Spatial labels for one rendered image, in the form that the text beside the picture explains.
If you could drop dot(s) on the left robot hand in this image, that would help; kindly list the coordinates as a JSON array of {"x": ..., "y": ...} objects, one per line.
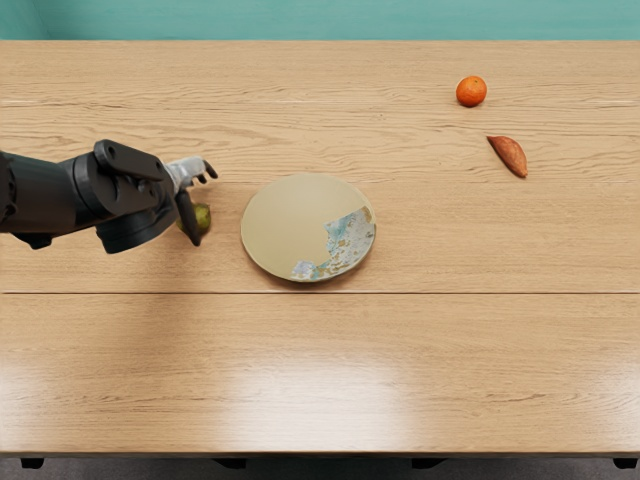
[{"x": 186, "y": 170}]

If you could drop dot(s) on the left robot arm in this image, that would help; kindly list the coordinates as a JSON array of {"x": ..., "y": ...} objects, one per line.
[{"x": 90, "y": 195}]

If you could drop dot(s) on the beige plate with printed pattern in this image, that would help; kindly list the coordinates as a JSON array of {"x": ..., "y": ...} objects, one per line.
[{"x": 300, "y": 225}]

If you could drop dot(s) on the green pear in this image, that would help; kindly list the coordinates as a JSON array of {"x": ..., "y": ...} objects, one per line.
[{"x": 203, "y": 217}]

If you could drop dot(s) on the orange tangerine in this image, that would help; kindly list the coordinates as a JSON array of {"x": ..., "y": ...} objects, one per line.
[{"x": 471, "y": 91}]

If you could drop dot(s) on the reddish-brown sweet potato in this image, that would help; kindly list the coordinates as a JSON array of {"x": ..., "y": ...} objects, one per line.
[{"x": 510, "y": 155}]

